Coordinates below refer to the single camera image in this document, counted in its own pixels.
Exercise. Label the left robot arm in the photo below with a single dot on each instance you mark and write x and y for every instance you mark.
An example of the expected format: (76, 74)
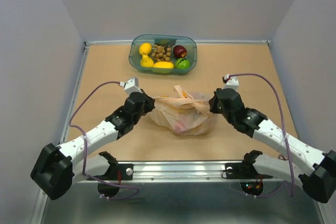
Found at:
(59, 167)

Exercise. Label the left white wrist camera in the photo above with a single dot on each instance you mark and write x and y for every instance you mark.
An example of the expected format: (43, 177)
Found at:
(130, 86)

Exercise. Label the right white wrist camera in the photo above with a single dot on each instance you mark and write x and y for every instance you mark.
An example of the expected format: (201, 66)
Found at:
(230, 82)

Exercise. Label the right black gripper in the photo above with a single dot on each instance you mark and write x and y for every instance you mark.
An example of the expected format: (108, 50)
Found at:
(214, 100)

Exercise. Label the yellow mango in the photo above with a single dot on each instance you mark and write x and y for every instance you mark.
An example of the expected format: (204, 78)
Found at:
(163, 67)

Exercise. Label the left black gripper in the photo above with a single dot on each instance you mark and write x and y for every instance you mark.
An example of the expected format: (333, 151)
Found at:
(148, 101)

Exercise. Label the yellow pear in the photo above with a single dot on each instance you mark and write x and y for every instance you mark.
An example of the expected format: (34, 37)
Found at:
(146, 61)

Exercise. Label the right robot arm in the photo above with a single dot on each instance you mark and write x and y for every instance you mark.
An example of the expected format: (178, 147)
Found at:
(309, 168)

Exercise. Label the yellow lemon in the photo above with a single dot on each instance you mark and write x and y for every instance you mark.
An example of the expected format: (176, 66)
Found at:
(145, 49)

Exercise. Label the dark red apple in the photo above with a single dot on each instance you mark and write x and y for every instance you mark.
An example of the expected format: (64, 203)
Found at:
(179, 51)

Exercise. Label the teal plastic basket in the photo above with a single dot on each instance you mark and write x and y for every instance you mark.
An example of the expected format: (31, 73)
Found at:
(189, 44)

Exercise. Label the brown longan bunch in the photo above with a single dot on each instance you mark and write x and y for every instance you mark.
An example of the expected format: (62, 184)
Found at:
(161, 53)

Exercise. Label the aluminium front rail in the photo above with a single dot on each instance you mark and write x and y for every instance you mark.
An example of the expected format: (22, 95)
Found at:
(182, 171)

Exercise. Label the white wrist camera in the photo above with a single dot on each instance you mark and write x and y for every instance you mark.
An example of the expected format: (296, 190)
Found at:
(230, 82)
(130, 86)

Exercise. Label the green striped melon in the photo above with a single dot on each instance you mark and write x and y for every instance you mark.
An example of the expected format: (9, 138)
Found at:
(182, 63)

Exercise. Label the translucent orange plastic bag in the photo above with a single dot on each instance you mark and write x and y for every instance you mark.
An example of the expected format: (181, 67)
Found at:
(185, 114)

